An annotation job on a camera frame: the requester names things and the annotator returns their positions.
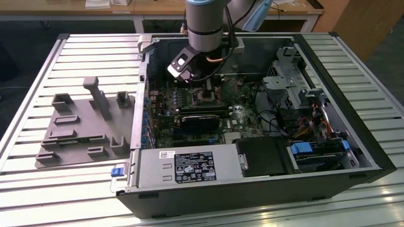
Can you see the blue disk carrier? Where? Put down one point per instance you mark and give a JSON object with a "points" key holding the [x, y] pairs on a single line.
{"points": [[300, 149]]}

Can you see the black hard disk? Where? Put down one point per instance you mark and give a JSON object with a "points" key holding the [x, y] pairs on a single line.
{"points": [[319, 163]]}

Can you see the wooden desk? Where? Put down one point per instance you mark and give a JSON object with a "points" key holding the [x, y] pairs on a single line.
{"points": [[47, 10]]}

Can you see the blue case latch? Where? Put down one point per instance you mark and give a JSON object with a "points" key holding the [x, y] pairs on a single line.
{"points": [[118, 171]]}

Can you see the CPU socket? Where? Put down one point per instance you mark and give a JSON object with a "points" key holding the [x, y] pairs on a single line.
{"points": [[194, 95]]}

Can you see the metal drive cage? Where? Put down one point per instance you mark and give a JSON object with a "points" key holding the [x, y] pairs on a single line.
{"points": [[284, 94]]}

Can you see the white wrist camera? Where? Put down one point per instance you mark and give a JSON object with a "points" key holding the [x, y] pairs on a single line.
{"points": [[182, 62]]}

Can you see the small blue clip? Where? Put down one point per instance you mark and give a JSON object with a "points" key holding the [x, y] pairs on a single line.
{"points": [[346, 145]]}

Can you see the grey parts rack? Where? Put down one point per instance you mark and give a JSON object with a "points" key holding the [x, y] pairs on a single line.
{"points": [[79, 123]]}

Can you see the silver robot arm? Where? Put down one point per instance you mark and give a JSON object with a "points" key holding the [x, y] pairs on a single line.
{"points": [[206, 23]]}

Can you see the black drive bay box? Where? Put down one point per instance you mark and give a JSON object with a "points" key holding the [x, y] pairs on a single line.
{"points": [[264, 156]]}

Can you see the copper coloured tube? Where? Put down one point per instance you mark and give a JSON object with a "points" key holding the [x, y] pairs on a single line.
{"points": [[215, 62]]}

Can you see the silver chipset heatsink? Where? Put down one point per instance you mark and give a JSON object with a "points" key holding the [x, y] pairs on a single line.
{"points": [[232, 137]]}

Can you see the black PC case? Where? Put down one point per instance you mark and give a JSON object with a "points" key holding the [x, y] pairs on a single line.
{"points": [[220, 201]]}

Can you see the black RAM slot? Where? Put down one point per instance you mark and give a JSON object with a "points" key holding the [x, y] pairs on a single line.
{"points": [[206, 110], [206, 107]]}

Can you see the black shrouded graphics card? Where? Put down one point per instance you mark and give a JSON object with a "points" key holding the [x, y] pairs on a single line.
{"points": [[202, 123]]}

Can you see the brown wooden cabinet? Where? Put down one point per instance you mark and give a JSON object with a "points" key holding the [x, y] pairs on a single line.
{"points": [[372, 26]]}

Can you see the green motherboard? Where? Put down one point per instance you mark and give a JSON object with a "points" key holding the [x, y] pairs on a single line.
{"points": [[243, 118]]}

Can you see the grey power supply unit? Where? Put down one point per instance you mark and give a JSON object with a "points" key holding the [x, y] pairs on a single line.
{"points": [[158, 170]]}

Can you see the silver CPU plate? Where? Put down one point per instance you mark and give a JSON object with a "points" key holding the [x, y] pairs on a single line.
{"points": [[200, 98]]}

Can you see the white box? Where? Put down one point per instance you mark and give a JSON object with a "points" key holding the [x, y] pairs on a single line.
{"points": [[98, 4], [120, 2]]}

